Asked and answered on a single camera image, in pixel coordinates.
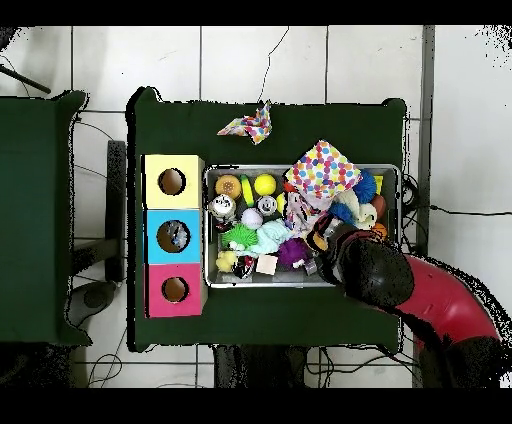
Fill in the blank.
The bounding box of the crushed silver drink can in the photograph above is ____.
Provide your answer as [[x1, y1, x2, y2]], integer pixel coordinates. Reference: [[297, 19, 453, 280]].
[[209, 194, 238, 221]]

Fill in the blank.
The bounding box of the blue spiky rubber ball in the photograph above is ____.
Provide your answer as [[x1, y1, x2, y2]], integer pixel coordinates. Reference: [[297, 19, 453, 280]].
[[354, 169, 378, 204]]

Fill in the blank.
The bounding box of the grey stand base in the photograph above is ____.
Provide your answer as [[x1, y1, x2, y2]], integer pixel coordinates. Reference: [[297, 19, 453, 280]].
[[67, 279, 120, 328]]

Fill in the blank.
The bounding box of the black panel stand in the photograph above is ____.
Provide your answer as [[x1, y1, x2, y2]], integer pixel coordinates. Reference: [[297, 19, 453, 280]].
[[106, 139, 128, 283]]

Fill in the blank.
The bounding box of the plain yellow ball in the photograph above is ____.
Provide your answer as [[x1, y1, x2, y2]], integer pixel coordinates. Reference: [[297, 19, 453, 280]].
[[254, 173, 277, 197]]

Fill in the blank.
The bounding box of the black cable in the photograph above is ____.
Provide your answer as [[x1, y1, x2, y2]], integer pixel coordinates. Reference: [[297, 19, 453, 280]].
[[427, 203, 512, 217]]

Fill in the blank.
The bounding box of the wooden box with three holes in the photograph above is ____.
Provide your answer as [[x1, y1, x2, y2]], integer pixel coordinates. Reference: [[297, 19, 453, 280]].
[[142, 153, 208, 319]]

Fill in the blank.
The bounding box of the shallow clear mesh bin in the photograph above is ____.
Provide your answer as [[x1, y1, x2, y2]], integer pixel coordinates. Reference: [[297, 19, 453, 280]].
[[203, 163, 402, 288]]

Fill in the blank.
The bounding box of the yellow rubber duck toy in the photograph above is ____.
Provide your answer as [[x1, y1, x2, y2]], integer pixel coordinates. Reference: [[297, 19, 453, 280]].
[[215, 251, 239, 274]]

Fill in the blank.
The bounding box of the colourful patterned cloth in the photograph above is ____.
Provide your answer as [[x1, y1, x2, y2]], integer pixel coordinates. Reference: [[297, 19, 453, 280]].
[[216, 99, 274, 147]]

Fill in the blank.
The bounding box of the mint green knitted cloth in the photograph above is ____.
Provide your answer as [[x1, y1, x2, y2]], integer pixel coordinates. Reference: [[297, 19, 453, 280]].
[[254, 219, 294, 256]]

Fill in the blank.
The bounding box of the polka dot cloth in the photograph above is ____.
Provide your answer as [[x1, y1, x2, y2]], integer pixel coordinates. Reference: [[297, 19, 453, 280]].
[[285, 139, 363, 201]]

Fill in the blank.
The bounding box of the cream knitted cloth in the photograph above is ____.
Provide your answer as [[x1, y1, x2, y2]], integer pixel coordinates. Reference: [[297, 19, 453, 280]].
[[351, 191, 378, 231]]

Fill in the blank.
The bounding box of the orange ball with cream dots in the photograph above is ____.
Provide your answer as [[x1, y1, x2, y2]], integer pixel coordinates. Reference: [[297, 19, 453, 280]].
[[215, 174, 243, 201]]

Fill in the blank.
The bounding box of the white baseball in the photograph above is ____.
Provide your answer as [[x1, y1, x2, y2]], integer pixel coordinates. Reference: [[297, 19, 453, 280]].
[[241, 207, 265, 231]]

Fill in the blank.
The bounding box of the tan plush animal toy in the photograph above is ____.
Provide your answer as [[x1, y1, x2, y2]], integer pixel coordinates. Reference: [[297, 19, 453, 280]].
[[310, 231, 331, 253]]

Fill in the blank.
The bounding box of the whitish foil wrapper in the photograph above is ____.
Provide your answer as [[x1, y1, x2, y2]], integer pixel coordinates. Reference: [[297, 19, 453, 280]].
[[283, 191, 323, 235]]

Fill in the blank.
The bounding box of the dark green table cloth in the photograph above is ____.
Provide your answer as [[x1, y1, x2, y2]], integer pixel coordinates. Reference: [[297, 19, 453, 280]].
[[127, 86, 408, 353], [0, 87, 91, 347]]

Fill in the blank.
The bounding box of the green spiky rubber ball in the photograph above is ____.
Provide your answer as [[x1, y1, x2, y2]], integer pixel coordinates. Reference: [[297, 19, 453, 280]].
[[222, 223, 259, 252]]

